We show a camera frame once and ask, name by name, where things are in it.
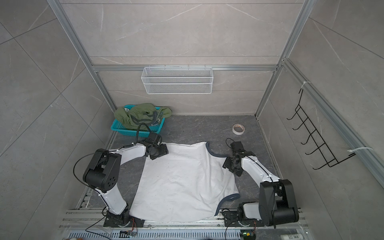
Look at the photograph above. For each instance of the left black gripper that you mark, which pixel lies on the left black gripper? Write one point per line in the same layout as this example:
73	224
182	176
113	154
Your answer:
164	151

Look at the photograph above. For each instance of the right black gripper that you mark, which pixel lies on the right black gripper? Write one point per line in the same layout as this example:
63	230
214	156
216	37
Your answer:
227	164

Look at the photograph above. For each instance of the white tank top navy trim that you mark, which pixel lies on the white tank top navy trim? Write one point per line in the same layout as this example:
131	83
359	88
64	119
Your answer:
188	184

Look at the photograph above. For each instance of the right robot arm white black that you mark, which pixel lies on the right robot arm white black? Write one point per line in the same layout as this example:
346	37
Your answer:
277	201

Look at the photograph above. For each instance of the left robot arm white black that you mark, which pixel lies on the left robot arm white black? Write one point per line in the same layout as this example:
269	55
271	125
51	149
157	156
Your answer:
103	171

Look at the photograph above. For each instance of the green tank top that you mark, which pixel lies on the green tank top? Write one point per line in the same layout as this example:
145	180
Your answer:
145	113

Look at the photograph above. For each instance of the roll of masking tape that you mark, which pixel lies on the roll of masking tape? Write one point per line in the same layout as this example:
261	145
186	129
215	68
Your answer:
238	129

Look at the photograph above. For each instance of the teal plastic basket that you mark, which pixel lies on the teal plastic basket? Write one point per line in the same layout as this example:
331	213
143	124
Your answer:
117	127

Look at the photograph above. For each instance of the white bottle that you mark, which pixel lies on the white bottle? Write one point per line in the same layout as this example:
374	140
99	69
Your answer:
292	237

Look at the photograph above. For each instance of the white wire mesh shelf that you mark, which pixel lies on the white wire mesh shelf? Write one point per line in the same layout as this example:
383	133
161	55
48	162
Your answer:
178	80

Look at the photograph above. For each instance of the black wire hook rack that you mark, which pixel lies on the black wire hook rack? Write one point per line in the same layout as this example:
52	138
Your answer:
315	136

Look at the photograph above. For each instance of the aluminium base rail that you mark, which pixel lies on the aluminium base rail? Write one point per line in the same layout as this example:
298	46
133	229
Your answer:
90	225

